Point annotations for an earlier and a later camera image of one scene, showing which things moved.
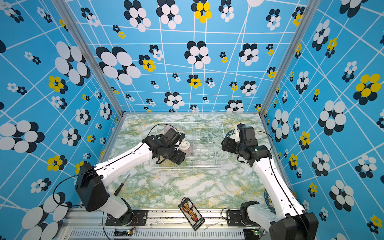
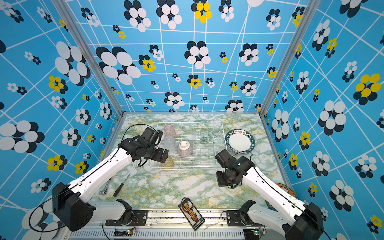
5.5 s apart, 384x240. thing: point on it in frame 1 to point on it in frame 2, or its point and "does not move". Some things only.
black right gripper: [230, 141] to [220, 181]
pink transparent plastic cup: [167, 128] does not move
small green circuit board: [127, 233] does not move
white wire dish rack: [205, 144] does not move
